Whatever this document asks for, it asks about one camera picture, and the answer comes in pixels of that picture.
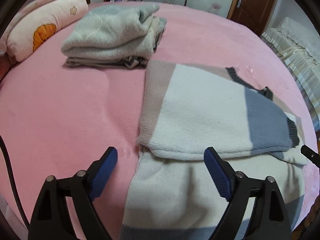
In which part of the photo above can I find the beige lace covered furniture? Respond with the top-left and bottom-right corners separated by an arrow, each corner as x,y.
261,17 -> 319,132

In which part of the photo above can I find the colour-block knit sweater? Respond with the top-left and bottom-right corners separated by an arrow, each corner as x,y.
120,61 -> 308,239

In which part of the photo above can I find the folded grey fleece garment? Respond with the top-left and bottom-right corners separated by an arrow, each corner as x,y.
61,3 -> 160,57

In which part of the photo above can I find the folded patterned garment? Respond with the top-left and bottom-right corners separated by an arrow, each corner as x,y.
65,17 -> 167,69

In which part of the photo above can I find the pink bed blanket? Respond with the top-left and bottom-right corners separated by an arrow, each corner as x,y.
1,4 -> 317,239

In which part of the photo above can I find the pink pillow orange print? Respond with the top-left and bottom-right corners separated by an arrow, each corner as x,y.
1,0 -> 88,62

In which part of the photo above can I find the dark wooden door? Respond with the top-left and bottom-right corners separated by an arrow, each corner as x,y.
228,0 -> 276,36

